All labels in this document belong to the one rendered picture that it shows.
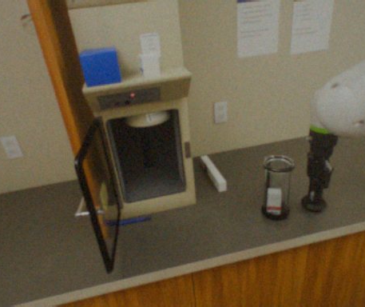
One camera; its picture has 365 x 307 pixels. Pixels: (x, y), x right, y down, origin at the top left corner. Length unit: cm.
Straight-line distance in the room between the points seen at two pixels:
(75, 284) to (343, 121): 89
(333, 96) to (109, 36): 66
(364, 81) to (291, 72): 113
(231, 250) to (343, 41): 124
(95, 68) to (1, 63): 69
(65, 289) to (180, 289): 39
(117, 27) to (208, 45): 61
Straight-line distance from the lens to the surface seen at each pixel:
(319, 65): 177
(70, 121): 95
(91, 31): 98
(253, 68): 158
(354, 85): 58
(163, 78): 89
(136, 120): 108
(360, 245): 140
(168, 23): 99
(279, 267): 125
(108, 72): 89
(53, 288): 110
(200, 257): 105
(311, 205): 123
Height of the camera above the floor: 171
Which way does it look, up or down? 28 degrees down
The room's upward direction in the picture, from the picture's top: 6 degrees counter-clockwise
